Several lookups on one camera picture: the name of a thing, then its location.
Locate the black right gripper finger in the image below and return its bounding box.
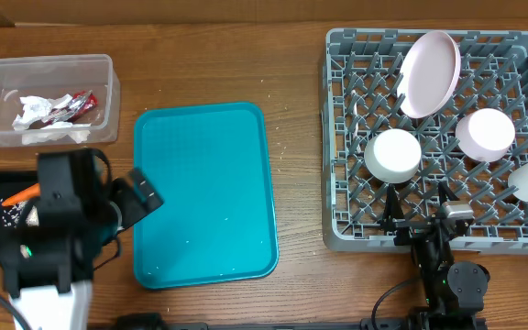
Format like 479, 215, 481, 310
382, 184, 404, 229
437, 181, 458, 215

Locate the white bowl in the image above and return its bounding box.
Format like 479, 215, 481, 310
364, 128, 422, 183

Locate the pink bowl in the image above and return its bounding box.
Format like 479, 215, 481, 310
456, 108, 515, 162

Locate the orange carrot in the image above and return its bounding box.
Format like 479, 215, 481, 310
2, 183, 40, 207

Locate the red snack wrapper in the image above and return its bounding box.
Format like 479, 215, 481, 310
30, 90, 98, 128

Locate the large white plate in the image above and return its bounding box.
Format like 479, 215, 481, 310
397, 30, 461, 118

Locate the white tissue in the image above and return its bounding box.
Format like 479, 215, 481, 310
12, 93, 91, 145

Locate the wooden chopstick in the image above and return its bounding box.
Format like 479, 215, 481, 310
331, 116, 338, 160

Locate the white plastic fork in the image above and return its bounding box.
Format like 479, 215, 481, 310
349, 90, 361, 153

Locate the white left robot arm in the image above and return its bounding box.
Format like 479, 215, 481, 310
0, 148, 163, 329

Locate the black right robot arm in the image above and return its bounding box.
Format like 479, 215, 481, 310
370, 182, 490, 330

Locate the grey plastic dishwasher rack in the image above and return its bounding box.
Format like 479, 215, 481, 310
320, 28, 528, 255

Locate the teal plastic serving tray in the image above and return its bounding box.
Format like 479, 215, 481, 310
133, 102, 280, 290

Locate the clear plastic bin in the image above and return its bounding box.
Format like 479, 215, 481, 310
0, 54, 121, 148

